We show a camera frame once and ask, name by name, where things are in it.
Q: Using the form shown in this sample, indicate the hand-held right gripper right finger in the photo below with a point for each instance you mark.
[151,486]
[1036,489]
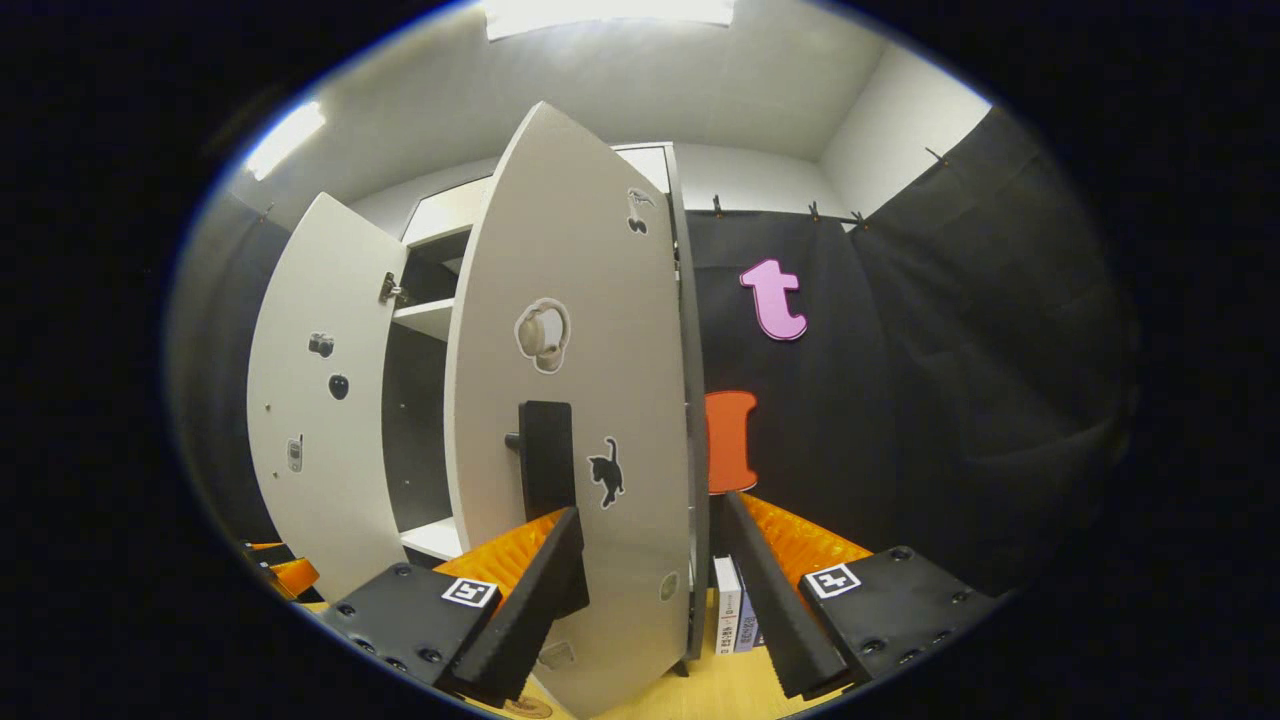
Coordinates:
[775,610]

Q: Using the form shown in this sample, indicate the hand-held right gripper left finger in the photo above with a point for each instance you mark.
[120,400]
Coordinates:
[520,610]

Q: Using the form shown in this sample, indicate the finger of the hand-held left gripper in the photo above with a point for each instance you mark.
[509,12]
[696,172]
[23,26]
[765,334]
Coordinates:
[297,578]

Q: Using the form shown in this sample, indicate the light blue book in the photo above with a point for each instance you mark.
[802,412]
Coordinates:
[748,630]

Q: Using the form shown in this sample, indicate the white book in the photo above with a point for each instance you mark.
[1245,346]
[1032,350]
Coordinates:
[727,605]

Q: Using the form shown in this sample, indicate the round wooden coaster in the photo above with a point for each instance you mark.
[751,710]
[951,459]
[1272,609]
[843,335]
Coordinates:
[527,709]

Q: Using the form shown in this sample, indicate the white cabinet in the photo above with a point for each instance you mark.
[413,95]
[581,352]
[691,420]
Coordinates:
[415,400]

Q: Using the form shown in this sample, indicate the black backdrop cloth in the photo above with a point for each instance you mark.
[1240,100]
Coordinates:
[950,400]

